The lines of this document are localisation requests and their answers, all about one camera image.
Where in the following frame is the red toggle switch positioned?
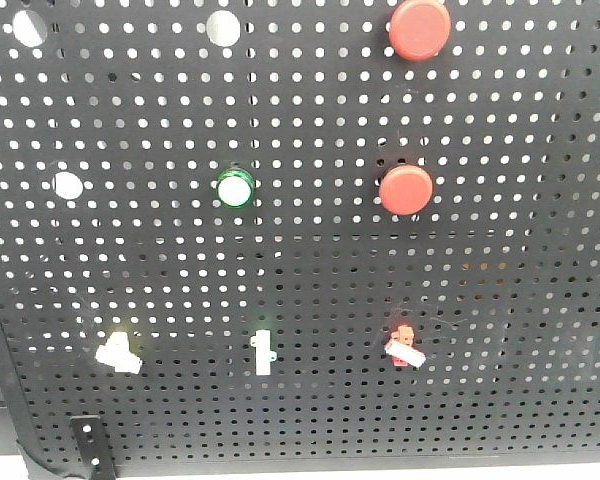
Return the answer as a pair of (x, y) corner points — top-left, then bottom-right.
(384, 324), (426, 368)

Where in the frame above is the black perforated pegboard panel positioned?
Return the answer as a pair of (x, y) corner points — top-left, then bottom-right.
(0, 1), (600, 479)

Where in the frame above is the yellow toggle switch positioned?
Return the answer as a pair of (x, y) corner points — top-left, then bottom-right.
(95, 332), (143, 375)

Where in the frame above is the green illuminated push button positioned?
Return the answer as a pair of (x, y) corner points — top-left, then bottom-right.
(216, 168), (256, 208)

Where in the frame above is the red push button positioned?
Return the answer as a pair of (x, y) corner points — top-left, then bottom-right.
(379, 165), (434, 215)
(389, 0), (451, 61)

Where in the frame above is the left black table clamp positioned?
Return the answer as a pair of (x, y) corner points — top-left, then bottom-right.
(70, 415), (117, 480)

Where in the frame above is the upper red push button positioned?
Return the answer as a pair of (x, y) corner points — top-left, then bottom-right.
(389, 0), (451, 61)

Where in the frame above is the lower red push button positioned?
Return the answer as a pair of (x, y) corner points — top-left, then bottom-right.
(379, 165), (434, 215)

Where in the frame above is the white toggle switch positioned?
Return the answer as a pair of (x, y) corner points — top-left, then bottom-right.
(250, 329), (277, 376)

